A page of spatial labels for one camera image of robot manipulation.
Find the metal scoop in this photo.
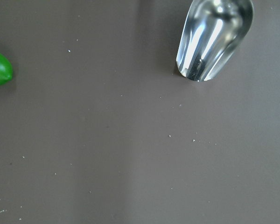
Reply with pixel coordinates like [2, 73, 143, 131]
[176, 0, 254, 82]

